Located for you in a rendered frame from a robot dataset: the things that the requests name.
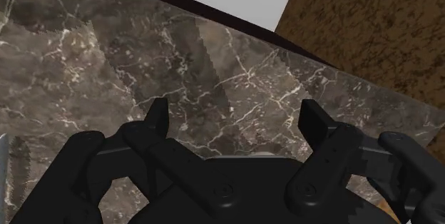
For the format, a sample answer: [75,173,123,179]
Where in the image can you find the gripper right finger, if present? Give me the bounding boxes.
[285,98,445,224]

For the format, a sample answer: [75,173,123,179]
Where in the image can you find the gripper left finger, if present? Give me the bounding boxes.
[9,97,241,224]

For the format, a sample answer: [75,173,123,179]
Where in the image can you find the pale grey object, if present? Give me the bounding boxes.
[0,133,9,215]

